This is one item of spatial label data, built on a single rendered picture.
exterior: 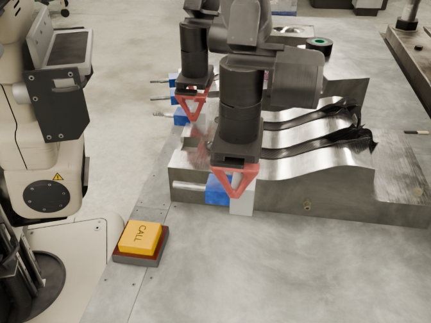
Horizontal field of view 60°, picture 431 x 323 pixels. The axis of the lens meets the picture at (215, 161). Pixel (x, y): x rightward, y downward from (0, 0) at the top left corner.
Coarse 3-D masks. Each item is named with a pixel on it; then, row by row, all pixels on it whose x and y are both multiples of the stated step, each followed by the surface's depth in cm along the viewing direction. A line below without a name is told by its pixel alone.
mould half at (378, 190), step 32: (192, 128) 82; (320, 128) 76; (192, 160) 73; (288, 160) 72; (320, 160) 68; (352, 160) 65; (384, 160) 78; (416, 160) 78; (192, 192) 74; (256, 192) 71; (288, 192) 70; (320, 192) 69; (352, 192) 68; (384, 192) 70; (384, 224) 71; (416, 224) 70
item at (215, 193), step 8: (208, 176) 59; (232, 176) 59; (240, 176) 57; (256, 176) 59; (176, 184) 59; (184, 184) 59; (192, 184) 59; (200, 184) 59; (208, 184) 58; (216, 184) 58; (232, 184) 56; (208, 192) 57; (216, 192) 57; (224, 192) 56; (248, 192) 55; (208, 200) 58; (216, 200) 57; (224, 200) 57; (232, 200) 56; (240, 200) 56; (248, 200) 56; (232, 208) 58; (240, 208) 57; (248, 208) 57
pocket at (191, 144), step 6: (180, 138) 80; (186, 138) 80; (192, 138) 80; (198, 138) 79; (180, 144) 80; (186, 144) 81; (192, 144) 80; (198, 144) 80; (180, 150) 78; (186, 150) 80; (192, 150) 80
